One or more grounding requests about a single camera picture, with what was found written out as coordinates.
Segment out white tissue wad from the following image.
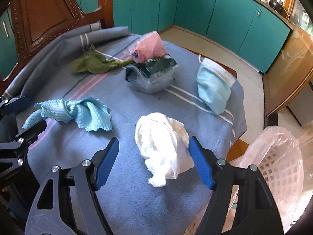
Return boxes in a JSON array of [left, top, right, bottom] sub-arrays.
[[134, 112, 195, 187]]

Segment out teal waffle cloth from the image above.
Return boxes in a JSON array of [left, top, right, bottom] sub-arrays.
[[22, 98, 113, 132]]

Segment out green vegetable leaf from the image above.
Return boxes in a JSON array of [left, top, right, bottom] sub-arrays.
[[70, 45, 134, 74]]

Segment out teal kitchen cabinets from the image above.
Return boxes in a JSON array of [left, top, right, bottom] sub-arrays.
[[5, 0, 292, 73]]

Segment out blue striped tablecloth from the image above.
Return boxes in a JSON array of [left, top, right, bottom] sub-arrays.
[[3, 23, 247, 234]]

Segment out light blue face mask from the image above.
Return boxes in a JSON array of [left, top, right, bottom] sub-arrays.
[[196, 55, 236, 115]]

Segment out pink lined laundry basket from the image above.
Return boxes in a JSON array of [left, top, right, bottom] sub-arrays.
[[186, 126, 313, 235]]

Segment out brown wooden chair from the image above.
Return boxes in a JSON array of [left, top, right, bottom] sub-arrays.
[[1, 0, 114, 93]]

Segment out silver green foil packet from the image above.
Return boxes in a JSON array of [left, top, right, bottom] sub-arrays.
[[125, 55, 179, 94]]

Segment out pink plastic bag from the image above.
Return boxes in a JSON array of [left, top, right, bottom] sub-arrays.
[[123, 31, 167, 63]]

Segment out black wok on counter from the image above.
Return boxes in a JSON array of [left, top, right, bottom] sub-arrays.
[[268, 0, 289, 17]]

